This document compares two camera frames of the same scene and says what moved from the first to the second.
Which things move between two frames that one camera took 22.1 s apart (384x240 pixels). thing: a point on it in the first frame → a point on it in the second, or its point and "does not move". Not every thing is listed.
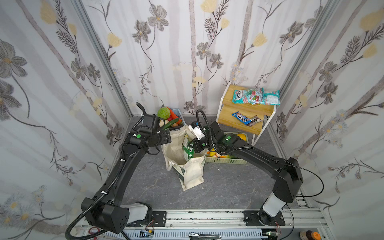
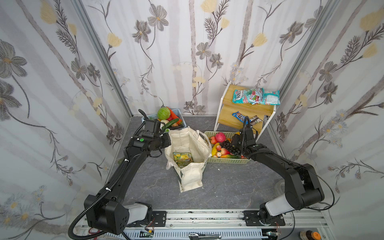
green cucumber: [170, 123] does not move
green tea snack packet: [188, 152] → [182, 158]
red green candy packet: [250, 96] does not move
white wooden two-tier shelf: [227, 108] does not move
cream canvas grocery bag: [189, 173] does not move
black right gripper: [193, 145] → [235, 141]
